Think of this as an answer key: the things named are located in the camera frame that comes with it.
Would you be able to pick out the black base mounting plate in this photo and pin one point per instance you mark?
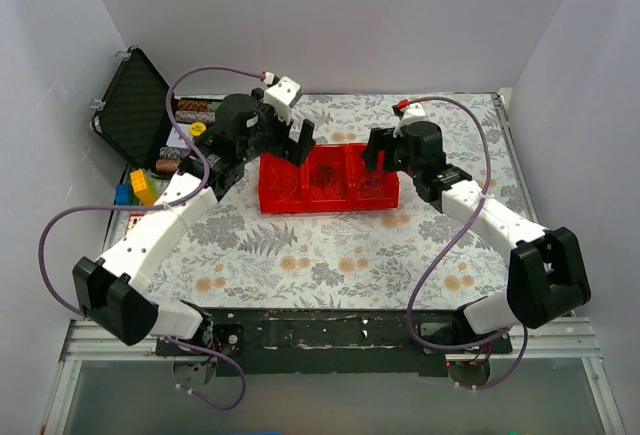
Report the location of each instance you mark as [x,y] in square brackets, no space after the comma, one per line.
[322,341]

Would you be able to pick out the red three-compartment plastic tray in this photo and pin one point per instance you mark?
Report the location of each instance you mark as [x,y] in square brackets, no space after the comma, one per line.
[333,179]

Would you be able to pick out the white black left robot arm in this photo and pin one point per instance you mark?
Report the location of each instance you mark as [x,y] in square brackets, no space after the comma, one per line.
[112,289]

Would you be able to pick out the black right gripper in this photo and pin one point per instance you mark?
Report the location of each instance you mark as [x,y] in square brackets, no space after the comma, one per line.
[388,146]

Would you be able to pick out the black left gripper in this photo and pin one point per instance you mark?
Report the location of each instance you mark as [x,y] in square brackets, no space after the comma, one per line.
[282,136]

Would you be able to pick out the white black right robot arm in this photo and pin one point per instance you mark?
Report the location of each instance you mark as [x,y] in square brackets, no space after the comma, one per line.
[546,272]

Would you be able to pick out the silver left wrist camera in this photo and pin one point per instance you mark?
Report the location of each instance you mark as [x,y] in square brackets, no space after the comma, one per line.
[282,94]

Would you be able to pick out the yellow round poker chip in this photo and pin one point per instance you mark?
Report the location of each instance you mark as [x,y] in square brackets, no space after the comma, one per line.
[197,128]

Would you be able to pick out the black poker chip case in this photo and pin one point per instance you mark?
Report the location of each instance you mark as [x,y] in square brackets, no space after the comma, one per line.
[131,115]

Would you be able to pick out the red white toy block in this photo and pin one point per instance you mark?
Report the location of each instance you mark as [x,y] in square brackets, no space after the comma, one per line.
[132,221]

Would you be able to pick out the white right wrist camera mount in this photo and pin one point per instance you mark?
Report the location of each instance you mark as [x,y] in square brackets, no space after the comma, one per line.
[407,112]

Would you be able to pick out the aluminium rail frame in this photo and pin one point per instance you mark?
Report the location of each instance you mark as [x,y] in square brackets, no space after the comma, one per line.
[550,381]

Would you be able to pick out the yellow toy brick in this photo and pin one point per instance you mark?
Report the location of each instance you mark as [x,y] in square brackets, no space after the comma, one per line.
[144,187]

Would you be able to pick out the blue toy brick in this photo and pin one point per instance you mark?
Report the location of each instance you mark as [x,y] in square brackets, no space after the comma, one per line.
[123,194]

